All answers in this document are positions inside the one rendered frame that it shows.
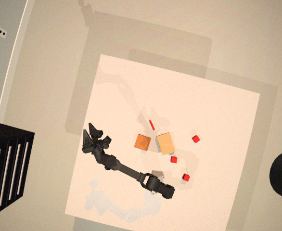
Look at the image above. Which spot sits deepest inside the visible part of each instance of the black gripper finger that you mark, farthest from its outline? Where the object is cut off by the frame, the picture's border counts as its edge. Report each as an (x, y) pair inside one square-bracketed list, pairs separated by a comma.
[(93, 130), (86, 139)]

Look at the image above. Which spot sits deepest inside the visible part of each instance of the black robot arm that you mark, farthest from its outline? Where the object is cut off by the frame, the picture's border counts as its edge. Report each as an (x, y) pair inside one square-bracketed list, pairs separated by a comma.
[(153, 183)]

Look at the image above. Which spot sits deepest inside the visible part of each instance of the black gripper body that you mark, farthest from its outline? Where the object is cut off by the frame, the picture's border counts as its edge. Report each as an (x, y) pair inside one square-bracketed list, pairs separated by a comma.
[(93, 148)]

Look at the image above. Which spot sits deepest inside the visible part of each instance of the red cube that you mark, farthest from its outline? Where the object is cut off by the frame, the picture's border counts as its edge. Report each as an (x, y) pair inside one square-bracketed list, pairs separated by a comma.
[(195, 139), (173, 159), (185, 177)]

